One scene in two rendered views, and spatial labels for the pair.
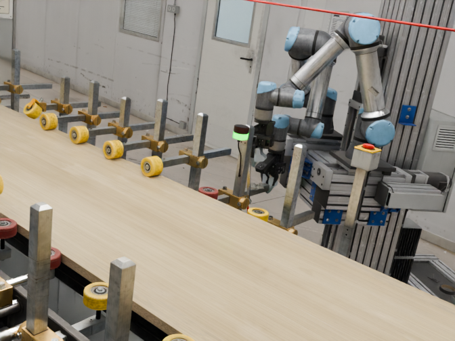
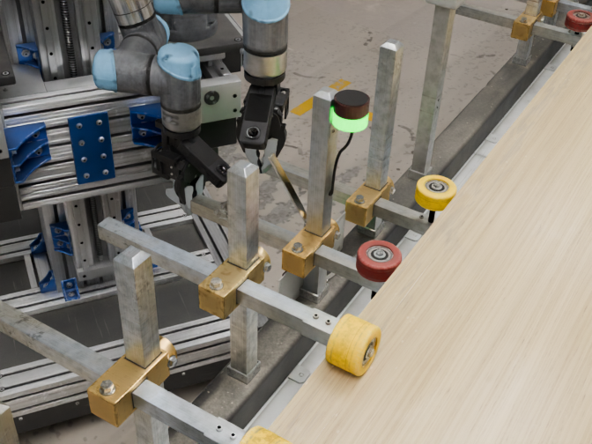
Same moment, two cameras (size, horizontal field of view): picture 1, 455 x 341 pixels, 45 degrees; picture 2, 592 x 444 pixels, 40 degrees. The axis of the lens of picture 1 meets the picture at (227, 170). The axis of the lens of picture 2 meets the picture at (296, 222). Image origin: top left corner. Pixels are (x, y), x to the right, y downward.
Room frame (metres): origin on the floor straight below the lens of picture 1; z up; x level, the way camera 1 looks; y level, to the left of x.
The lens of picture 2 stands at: (2.33, 1.15, 1.85)
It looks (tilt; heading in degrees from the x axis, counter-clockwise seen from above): 38 degrees down; 262
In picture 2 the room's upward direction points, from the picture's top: 3 degrees clockwise
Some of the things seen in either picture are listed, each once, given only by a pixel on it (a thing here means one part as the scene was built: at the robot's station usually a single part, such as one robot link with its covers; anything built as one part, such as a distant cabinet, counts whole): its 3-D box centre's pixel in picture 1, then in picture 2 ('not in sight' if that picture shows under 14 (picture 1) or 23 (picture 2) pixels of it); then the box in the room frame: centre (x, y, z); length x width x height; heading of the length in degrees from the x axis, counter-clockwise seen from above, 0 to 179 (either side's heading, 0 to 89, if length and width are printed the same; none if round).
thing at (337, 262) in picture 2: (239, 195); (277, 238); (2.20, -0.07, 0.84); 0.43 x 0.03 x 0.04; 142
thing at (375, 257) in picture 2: (206, 201); (376, 275); (2.03, 0.06, 0.85); 0.08 x 0.08 x 0.11
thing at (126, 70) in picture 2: (287, 124); (129, 68); (2.47, -0.24, 1.12); 0.11 x 0.11 x 0.08; 77
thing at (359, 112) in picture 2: (241, 128); (351, 104); (2.09, -0.03, 1.16); 0.06 x 0.06 x 0.02
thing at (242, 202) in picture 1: (232, 198); (312, 245); (2.14, -0.04, 0.85); 0.13 x 0.06 x 0.05; 52
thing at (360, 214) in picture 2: (279, 229); (370, 198); (1.98, -0.24, 0.80); 0.13 x 0.06 x 0.05; 52
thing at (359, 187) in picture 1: (350, 226); (432, 94); (1.81, -0.47, 0.93); 0.05 x 0.05 x 0.45; 52
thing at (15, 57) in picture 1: (15, 89); not in sight; (3.19, 1.33, 0.94); 0.03 x 0.03 x 0.48; 52
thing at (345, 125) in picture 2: (240, 135); (350, 117); (2.09, -0.03, 1.13); 0.06 x 0.06 x 0.02
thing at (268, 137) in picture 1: (263, 133); (265, 97); (2.22, -0.12, 1.12); 0.09 x 0.08 x 0.12; 73
